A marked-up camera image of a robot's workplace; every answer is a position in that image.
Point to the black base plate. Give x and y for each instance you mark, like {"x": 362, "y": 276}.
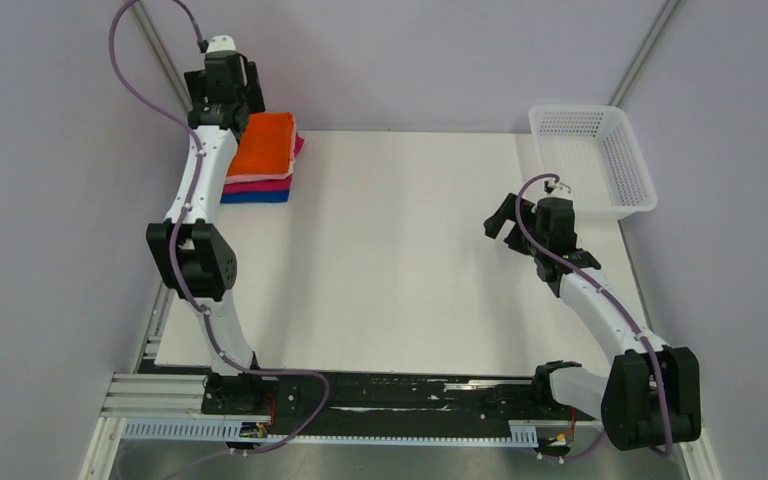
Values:
{"x": 345, "y": 402}

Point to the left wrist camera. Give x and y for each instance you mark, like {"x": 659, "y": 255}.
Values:
{"x": 218, "y": 43}

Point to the white slotted cable duct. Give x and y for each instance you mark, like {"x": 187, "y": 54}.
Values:
{"x": 518, "y": 435}

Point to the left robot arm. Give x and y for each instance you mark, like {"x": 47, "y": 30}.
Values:
{"x": 192, "y": 256}

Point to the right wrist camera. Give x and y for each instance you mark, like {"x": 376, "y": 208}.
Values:
{"x": 555, "y": 187}

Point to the orange t-shirt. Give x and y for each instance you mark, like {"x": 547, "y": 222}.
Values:
{"x": 268, "y": 134}

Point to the blue folded t-shirt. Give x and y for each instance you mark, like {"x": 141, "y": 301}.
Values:
{"x": 256, "y": 197}

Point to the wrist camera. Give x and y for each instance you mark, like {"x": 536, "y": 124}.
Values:
{"x": 218, "y": 43}
{"x": 555, "y": 187}

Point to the right aluminium frame post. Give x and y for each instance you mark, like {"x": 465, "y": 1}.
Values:
{"x": 665, "y": 16}

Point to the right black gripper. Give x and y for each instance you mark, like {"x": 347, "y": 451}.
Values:
{"x": 508, "y": 210}

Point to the pink folded t-shirt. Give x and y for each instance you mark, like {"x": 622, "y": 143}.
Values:
{"x": 248, "y": 169}

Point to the aluminium frame post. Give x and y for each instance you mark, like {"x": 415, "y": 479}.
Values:
{"x": 142, "y": 17}
{"x": 665, "y": 16}

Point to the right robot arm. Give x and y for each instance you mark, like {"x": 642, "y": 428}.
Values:
{"x": 651, "y": 395}

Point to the white plastic basket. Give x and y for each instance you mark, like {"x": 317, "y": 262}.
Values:
{"x": 594, "y": 150}

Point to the left aluminium frame post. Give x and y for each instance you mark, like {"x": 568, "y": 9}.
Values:
{"x": 142, "y": 17}

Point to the magenta folded t-shirt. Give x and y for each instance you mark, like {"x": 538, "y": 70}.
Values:
{"x": 269, "y": 185}

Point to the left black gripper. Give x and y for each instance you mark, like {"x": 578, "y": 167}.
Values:
{"x": 249, "y": 91}

